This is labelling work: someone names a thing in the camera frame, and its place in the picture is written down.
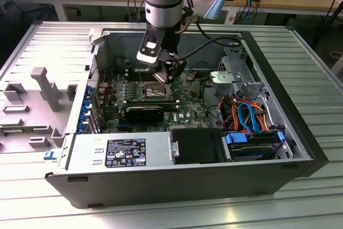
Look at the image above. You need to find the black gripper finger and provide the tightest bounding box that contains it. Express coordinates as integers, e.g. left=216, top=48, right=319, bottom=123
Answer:
left=165, top=58, right=188, bottom=85

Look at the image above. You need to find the metal socket cover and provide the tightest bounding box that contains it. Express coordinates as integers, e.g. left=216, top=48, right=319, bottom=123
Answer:
left=175, top=72, right=189, bottom=92

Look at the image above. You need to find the silver CPU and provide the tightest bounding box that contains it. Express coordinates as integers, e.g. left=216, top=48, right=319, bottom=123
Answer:
left=151, top=69, right=169, bottom=85

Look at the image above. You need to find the CPU socket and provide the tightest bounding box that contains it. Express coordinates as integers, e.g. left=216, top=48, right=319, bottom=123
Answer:
left=140, top=78, right=174, bottom=99

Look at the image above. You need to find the black RAM slot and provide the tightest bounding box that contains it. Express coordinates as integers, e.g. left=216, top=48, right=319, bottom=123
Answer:
left=125, top=101, right=180, bottom=105
left=125, top=99, right=180, bottom=103
left=124, top=70, right=176, bottom=75
left=124, top=68, right=175, bottom=72
left=124, top=72, right=176, bottom=77
left=125, top=103, right=181, bottom=108
left=125, top=75, right=177, bottom=80

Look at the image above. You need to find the black bay cover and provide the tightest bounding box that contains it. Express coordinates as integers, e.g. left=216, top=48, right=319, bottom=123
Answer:
left=170, top=128, right=225, bottom=165

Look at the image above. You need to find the green motherboard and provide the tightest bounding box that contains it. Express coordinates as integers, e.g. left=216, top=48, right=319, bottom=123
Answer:
left=98, top=70, right=223, bottom=135

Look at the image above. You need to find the black graphics card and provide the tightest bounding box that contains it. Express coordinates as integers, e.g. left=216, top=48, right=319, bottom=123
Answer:
left=124, top=105, right=165, bottom=123

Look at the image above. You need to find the silver drive cage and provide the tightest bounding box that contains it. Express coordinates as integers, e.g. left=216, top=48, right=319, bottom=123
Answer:
left=217, top=41, right=266, bottom=98

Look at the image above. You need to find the silver latch plate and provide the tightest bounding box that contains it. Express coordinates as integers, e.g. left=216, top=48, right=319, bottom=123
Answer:
left=171, top=140, right=180, bottom=158

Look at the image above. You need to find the hard disk in blue carrier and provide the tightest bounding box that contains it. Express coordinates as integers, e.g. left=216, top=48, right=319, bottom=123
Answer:
left=221, top=131, right=285, bottom=161

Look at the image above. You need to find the black power supply label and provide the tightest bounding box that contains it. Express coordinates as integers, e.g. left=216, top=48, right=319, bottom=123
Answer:
left=106, top=139, right=147, bottom=167

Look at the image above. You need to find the black PC case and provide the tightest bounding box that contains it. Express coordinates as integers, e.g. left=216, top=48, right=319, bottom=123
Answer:
left=44, top=26, right=330, bottom=210

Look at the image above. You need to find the silver power supply unit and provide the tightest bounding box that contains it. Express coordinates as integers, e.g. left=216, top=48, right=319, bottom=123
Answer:
left=64, top=131, right=172, bottom=171

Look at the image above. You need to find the grey parts rack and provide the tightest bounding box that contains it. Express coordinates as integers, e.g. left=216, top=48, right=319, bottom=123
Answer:
left=0, top=67, right=78, bottom=154

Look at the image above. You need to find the green RAM stick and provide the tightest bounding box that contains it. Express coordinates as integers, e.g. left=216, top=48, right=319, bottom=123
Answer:
left=0, top=128, right=26, bottom=135

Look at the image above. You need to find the copper coloured hose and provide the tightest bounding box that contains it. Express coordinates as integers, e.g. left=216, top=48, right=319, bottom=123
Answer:
left=175, top=16, right=193, bottom=34

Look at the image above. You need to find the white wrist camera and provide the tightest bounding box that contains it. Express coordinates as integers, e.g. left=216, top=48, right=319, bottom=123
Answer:
left=136, top=28, right=165, bottom=67

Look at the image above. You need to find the black wire loop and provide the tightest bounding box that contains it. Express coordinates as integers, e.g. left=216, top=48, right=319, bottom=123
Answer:
left=201, top=77, right=225, bottom=129

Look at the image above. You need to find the black camera cable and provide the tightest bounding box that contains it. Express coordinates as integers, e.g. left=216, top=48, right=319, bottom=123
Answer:
left=160, top=22, right=243, bottom=65

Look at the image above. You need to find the silver metal bracket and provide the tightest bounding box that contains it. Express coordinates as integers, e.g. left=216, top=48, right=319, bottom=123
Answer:
left=208, top=70, right=238, bottom=96

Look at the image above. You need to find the orange wire bundle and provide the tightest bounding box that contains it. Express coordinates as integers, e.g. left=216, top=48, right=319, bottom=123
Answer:
left=218, top=97, right=271, bottom=133

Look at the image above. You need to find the blue wire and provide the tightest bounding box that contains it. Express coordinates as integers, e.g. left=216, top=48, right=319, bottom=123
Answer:
left=237, top=101, right=266, bottom=136

